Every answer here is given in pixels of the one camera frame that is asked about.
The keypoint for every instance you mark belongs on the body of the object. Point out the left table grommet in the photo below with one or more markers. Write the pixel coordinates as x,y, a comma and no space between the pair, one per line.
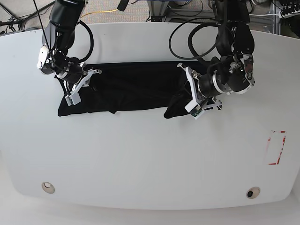
48,187

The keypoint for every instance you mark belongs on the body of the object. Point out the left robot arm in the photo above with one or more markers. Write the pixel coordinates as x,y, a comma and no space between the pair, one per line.
229,62

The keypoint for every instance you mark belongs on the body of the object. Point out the right table grommet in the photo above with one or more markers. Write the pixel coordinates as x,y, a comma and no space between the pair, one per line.
253,192

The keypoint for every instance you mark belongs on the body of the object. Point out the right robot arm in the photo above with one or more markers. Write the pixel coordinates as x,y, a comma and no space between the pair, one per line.
58,38

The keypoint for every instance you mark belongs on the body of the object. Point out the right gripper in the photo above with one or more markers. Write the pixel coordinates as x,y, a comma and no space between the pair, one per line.
83,82

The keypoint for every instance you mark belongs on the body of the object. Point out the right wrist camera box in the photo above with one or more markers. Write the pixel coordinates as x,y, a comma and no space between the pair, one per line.
72,99

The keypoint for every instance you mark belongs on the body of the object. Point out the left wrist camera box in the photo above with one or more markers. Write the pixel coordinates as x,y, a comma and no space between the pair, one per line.
194,109

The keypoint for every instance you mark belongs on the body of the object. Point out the red tape rectangle marking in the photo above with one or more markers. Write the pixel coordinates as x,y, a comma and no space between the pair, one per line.
275,146

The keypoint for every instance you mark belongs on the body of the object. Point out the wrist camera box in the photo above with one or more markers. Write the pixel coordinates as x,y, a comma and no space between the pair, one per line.
194,109
72,99

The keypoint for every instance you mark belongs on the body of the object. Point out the black T-shirt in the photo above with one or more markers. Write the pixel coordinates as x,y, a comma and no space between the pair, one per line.
133,87

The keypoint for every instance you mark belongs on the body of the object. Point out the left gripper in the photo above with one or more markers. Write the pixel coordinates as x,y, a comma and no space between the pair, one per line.
201,89

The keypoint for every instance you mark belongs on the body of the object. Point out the aluminium table leg frame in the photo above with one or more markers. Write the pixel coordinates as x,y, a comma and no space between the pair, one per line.
159,11

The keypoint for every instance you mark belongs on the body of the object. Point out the white power strip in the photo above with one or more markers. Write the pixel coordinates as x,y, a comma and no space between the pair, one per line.
289,12

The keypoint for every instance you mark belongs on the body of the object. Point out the table grommet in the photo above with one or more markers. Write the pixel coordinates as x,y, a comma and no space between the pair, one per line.
253,192
48,187

